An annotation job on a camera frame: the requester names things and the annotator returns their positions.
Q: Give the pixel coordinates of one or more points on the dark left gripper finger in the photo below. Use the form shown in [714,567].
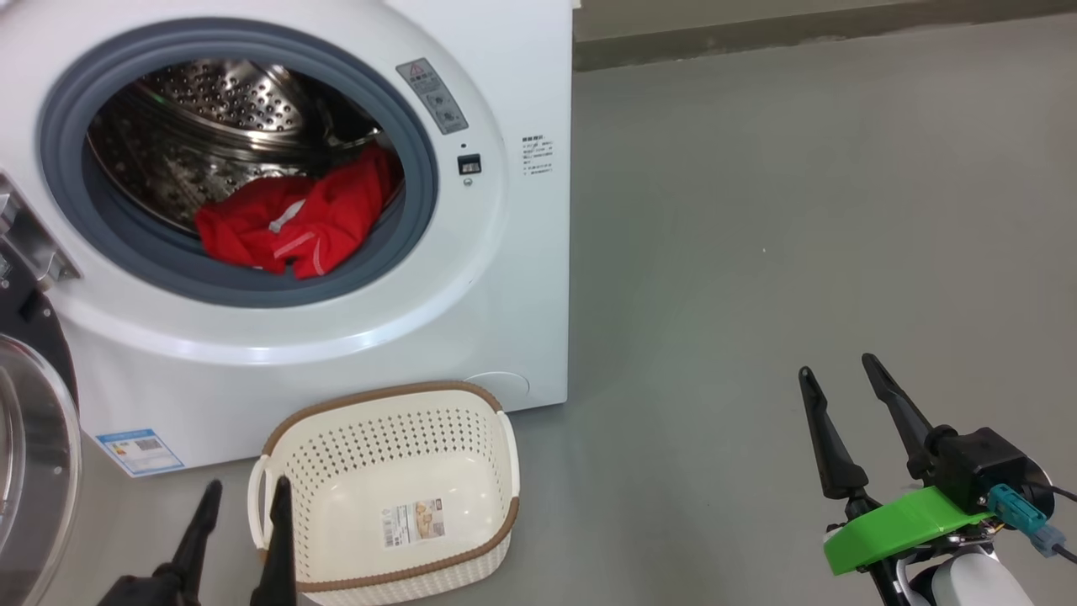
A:
[279,555]
[198,539]

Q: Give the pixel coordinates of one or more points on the metal door hinge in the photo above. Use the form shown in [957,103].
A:
[34,244]

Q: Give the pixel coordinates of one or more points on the grey warning sticker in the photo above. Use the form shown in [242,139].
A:
[433,97]

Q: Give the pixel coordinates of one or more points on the round white filter cover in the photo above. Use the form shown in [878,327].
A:
[509,385]

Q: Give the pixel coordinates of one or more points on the cream perforated basket brown rim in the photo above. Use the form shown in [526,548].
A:
[336,471]

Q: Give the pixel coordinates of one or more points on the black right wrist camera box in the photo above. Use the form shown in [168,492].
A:
[984,467]

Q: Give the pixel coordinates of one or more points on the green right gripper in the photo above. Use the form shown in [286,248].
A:
[892,530]

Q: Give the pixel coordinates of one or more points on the small printed text label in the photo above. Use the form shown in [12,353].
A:
[537,155]

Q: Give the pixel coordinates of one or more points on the printed product label sticker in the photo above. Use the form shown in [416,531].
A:
[415,523]

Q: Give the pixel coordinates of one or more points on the blue energy label sticker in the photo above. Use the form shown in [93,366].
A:
[139,452]

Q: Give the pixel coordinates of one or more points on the red and white garment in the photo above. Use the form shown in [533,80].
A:
[320,219]

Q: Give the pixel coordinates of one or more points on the black door latch socket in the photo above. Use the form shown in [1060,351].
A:
[469,164]

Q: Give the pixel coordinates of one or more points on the white front-load washing machine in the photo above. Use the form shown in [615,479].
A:
[505,295]

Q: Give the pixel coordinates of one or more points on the black round glass washer door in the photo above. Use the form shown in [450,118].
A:
[34,471]

